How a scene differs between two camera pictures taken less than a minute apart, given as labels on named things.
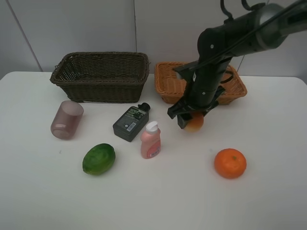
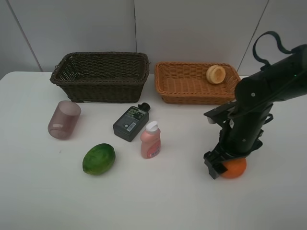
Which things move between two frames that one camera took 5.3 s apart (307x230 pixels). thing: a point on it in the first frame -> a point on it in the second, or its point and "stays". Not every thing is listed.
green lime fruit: (99, 158) stays
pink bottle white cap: (150, 144) stays
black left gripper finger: (181, 122) -> (215, 167)
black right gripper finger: (219, 90) -> (257, 145)
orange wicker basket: (171, 88) stays
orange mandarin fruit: (230, 163) stays
